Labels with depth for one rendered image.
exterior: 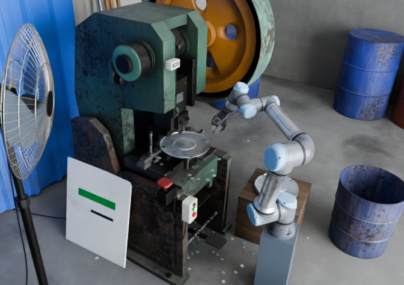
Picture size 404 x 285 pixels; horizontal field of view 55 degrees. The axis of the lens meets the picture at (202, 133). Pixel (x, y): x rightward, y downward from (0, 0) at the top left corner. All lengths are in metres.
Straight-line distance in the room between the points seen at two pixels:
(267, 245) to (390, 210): 0.83
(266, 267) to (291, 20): 3.65
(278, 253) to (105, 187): 1.08
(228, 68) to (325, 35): 2.98
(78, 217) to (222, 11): 1.58
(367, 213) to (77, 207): 1.82
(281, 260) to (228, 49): 1.22
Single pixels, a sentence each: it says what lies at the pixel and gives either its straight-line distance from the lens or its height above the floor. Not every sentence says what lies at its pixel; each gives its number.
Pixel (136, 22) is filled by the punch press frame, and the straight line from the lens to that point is 1.92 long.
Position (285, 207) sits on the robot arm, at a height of 0.65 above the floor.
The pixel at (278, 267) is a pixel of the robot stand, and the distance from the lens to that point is 2.30.
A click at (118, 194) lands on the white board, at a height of 0.48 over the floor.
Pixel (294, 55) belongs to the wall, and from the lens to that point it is 5.38.
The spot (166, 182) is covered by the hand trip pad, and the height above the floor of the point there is 0.76.
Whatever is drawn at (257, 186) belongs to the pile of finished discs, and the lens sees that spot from 2.63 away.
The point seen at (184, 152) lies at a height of 0.78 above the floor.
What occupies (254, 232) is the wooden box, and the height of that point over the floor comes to 0.10.
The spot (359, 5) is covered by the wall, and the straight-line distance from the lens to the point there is 5.05.
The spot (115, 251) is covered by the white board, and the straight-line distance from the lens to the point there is 2.60.
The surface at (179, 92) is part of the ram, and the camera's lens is 2.12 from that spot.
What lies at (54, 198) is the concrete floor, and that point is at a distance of 3.24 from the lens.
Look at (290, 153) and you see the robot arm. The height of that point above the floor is 1.06.
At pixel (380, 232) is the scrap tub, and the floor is 0.24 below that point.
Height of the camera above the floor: 1.94
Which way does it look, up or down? 29 degrees down
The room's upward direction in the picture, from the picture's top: 2 degrees clockwise
